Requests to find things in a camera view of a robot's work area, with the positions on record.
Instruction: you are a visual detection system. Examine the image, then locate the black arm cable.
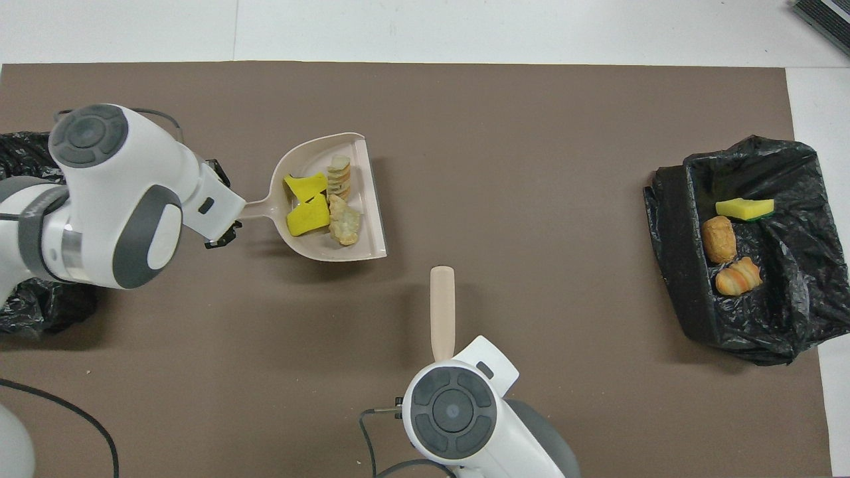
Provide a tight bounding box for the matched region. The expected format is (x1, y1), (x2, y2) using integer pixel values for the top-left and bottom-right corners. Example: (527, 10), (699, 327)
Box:
(0, 106), (185, 478)
(359, 407), (459, 478)

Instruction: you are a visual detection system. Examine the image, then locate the toy croissant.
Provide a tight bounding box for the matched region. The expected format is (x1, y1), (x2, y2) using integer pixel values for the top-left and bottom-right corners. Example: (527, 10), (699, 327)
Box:
(715, 256), (763, 297)

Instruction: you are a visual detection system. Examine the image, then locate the pink plastic dustpan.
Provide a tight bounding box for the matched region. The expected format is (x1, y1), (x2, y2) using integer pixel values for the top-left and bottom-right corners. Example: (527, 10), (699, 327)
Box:
(238, 133), (388, 262)

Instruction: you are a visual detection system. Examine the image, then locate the beige stone piece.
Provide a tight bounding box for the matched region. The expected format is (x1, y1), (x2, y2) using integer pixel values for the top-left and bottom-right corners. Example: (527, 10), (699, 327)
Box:
(326, 155), (352, 200)
(328, 195), (362, 247)

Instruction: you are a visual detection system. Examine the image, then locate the pink hand brush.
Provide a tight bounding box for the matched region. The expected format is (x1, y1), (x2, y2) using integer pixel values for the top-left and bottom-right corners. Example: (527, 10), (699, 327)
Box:
(430, 266), (456, 363)

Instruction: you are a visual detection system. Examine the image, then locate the black ribbed panel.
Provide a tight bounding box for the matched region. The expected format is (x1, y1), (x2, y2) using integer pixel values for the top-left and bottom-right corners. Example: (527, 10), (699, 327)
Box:
(792, 0), (850, 57)

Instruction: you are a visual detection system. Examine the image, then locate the yellow sponge chunk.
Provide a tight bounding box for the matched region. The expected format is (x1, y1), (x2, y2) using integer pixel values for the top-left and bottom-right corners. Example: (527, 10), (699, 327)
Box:
(286, 193), (331, 237)

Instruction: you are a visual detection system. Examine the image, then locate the brown table mat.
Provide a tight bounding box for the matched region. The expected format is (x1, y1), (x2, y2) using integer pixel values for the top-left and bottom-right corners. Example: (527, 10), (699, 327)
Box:
(0, 62), (833, 478)

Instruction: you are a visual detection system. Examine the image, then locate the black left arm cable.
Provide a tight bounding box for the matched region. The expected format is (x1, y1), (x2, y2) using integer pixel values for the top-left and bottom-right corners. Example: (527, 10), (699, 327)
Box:
(0, 106), (185, 478)

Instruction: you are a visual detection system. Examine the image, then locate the black bag lined open bin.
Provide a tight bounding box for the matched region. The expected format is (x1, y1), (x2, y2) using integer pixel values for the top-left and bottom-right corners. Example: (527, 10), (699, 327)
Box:
(643, 135), (850, 366)

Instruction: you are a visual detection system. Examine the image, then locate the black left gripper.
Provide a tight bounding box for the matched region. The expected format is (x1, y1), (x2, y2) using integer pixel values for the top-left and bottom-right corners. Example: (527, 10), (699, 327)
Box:
(204, 158), (244, 250)

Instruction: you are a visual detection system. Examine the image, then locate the yellow sponge wedge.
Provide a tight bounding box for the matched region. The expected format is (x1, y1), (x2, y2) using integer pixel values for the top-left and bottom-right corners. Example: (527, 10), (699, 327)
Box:
(284, 173), (329, 204)

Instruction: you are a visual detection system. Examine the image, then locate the crumpled black trash bag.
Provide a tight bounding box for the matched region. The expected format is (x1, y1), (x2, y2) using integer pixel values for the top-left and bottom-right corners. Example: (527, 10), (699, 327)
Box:
(0, 131), (100, 336)

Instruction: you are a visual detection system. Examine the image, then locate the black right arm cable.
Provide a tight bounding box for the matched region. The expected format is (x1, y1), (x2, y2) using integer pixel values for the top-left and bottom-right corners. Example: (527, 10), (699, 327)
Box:
(359, 407), (459, 478)

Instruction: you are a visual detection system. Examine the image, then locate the yellow sponge with green backing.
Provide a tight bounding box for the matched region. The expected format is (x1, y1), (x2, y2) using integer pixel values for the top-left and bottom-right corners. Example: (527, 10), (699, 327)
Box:
(715, 198), (776, 222)

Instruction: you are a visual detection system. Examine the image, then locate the brown toy bread roll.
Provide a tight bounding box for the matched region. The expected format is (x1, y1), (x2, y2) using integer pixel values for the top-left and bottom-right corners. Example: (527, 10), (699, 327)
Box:
(702, 215), (738, 264)

